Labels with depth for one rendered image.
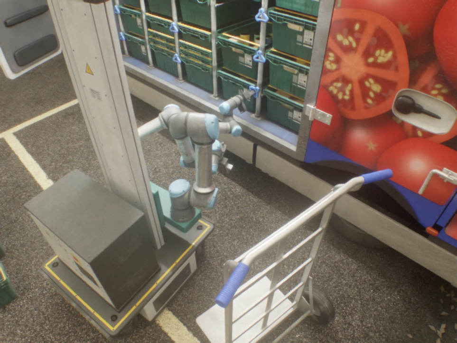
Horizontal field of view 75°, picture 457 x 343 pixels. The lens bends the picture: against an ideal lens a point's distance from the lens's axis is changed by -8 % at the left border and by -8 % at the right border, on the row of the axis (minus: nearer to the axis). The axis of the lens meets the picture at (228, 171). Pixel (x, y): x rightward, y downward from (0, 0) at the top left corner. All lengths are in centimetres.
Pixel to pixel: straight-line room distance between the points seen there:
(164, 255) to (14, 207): 164
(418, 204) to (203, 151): 122
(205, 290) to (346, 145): 129
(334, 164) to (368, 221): 44
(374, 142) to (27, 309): 241
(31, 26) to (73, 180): 293
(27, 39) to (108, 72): 322
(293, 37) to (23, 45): 327
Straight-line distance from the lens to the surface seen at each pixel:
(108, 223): 157
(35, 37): 456
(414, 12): 160
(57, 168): 341
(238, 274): 89
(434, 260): 224
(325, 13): 177
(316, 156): 212
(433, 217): 202
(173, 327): 216
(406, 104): 169
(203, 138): 149
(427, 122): 176
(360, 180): 121
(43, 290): 256
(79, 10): 133
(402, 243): 223
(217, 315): 216
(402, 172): 190
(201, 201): 169
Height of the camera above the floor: 201
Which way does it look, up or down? 43 degrees down
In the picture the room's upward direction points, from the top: straight up
